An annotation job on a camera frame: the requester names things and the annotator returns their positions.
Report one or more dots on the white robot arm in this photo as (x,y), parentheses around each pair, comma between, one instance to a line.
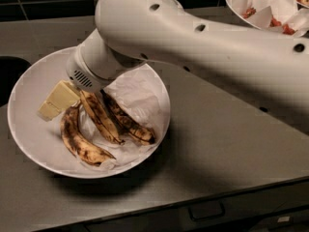
(266,69)

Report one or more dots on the red fruit pieces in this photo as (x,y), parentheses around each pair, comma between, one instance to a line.
(265,20)

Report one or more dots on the large white bowl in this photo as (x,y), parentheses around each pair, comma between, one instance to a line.
(39,140)

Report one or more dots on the white gripper with vent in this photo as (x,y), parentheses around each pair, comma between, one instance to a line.
(81,72)

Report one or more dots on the left brown spotted banana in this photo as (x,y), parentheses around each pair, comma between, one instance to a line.
(75,141)

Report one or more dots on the small white bowl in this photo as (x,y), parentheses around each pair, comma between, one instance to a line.
(235,4)

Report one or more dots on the dark drawer handle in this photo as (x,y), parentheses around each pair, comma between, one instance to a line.
(206,210)

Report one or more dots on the right dark spotted banana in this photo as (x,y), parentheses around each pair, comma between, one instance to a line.
(141,134)

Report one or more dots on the white paper in large bowl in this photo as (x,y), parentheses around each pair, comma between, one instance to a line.
(142,95)

